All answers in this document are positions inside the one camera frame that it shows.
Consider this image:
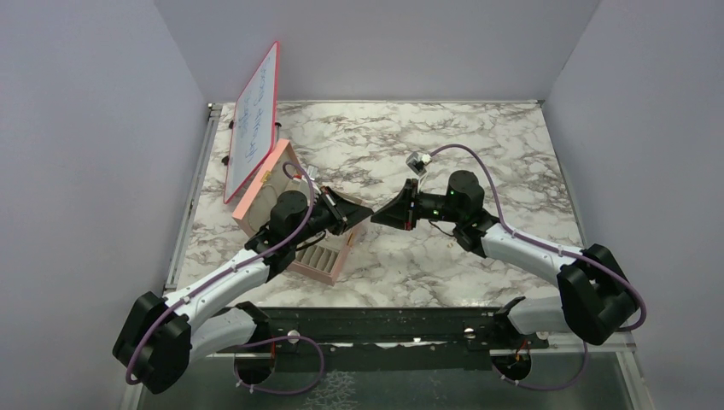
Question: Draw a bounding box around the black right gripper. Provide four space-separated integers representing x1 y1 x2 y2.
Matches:
371 179 463 231

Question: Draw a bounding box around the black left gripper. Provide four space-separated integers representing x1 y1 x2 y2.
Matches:
290 186 374 247

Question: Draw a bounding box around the pink jewelry box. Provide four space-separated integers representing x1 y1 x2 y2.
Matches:
232 138 366 285

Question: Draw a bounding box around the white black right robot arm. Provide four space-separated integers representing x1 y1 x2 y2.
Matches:
371 171 643 348

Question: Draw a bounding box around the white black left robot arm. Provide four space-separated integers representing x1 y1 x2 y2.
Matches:
112 186 373 394

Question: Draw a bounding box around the pink framed whiteboard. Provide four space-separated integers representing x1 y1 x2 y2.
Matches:
223 41 280 203

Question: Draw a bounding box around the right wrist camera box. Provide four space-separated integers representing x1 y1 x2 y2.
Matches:
406 152 431 178

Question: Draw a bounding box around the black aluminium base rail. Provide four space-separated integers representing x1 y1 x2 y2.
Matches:
214 305 636 375

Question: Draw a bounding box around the black wire whiteboard stand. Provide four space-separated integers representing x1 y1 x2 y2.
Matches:
221 120 282 167

